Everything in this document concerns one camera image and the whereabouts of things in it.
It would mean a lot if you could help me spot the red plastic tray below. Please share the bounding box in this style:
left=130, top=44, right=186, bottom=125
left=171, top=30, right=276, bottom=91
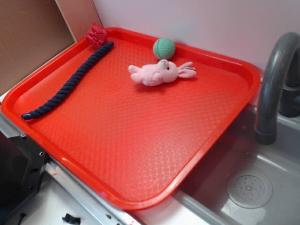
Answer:
left=1, top=28, right=261, bottom=210

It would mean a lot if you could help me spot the pink plush bunny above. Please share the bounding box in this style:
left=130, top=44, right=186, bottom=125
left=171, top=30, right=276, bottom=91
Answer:
left=128, top=60, right=196, bottom=87

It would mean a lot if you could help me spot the green rubber ball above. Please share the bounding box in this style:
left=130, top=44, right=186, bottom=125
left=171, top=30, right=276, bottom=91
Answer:
left=153, top=38, right=176, bottom=60

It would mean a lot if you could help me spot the red crumpled cloth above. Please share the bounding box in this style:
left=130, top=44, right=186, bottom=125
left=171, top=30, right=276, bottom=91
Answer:
left=84, top=22, right=109, bottom=48

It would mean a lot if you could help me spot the grey plastic sink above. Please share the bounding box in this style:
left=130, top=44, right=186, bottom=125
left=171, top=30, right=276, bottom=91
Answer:
left=174, top=105, right=300, bottom=225

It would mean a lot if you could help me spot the grey plastic faucet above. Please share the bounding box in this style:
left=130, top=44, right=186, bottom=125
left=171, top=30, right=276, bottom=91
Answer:
left=255, top=32, right=300, bottom=145

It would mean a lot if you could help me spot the round sink drain cover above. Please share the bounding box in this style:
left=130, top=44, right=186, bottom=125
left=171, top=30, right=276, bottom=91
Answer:
left=226, top=172, right=273, bottom=209

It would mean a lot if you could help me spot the black tape scrap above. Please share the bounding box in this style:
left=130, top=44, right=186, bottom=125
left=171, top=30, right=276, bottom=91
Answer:
left=62, top=213, right=81, bottom=225

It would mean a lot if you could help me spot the brown cardboard panel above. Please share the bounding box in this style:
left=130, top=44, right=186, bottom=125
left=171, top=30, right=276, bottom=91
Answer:
left=0, top=0, right=101, bottom=94

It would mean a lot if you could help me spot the dark blue twisted rope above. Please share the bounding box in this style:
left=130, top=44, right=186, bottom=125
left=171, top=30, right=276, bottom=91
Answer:
left=21, top=41, right=115, bottom=121

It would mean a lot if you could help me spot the black metal bracket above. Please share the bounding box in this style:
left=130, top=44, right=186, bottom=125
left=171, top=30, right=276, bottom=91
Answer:
left=0, top=135, right=48, bottom=224

